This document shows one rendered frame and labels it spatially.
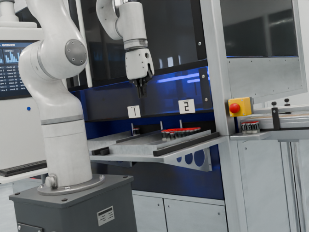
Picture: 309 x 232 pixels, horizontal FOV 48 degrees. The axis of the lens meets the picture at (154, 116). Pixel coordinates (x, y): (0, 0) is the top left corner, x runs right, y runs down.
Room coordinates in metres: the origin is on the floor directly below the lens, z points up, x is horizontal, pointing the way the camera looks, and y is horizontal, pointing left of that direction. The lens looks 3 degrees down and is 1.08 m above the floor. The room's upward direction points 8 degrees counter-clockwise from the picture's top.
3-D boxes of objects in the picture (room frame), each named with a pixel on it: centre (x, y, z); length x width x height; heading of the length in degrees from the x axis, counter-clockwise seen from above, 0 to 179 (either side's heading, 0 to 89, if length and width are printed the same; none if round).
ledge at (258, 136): (1.44, -0.39, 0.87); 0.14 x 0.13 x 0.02; 138
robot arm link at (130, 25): (1.27, 0.04, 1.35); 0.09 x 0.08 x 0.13; 50
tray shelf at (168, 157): (1.57, 0.08, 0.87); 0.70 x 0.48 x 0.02; 48
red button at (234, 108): (1.39, -0.32, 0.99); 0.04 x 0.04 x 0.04; 48
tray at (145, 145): (1.42, -0.01, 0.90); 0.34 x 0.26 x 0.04; 137
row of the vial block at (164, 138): (1.50, -0.09, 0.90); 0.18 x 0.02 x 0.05; 47
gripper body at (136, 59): (1.27, 0.03, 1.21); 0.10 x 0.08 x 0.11; 48
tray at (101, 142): (1.73, 0.16, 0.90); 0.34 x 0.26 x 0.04; 138
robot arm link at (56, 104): (1.02, 0.29, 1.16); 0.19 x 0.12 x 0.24; 50
